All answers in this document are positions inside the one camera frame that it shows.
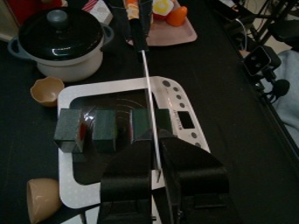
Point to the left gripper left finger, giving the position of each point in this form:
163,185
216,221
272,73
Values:
125,180

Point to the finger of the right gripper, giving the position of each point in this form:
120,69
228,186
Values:
145,13
117,17

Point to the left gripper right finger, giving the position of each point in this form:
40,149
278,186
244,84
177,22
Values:
193,180

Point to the dark green sushi roll piece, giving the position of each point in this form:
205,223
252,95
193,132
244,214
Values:
140,121
68,128
104,128

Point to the small red toy food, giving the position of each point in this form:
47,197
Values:
159,17

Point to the orange striped toy food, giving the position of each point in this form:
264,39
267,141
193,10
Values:
132,10

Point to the white and yellow toy food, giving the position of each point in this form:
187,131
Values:
161,7

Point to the small red striped white box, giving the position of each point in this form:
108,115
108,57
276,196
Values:
99,11

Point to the orange toy fruit wedge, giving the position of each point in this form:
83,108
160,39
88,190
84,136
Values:
176,17

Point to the pink plastic tray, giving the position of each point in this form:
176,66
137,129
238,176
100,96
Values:
171,35

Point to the black pot lid with knob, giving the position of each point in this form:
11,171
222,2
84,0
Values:
57,35

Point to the white toy cooking pot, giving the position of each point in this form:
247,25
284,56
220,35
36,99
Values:
69,68

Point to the tan toy eggshell half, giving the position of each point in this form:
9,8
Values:
47,92
40,199

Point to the white toy induction cooker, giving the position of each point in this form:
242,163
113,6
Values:
112,86

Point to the light blue-grey fabric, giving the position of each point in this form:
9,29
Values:
290,116

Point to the black webcam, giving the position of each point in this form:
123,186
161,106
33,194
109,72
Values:
259,59

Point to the black stand legs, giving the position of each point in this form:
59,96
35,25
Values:
286,32

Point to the black camera clamp knob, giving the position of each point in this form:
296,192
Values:
279,87

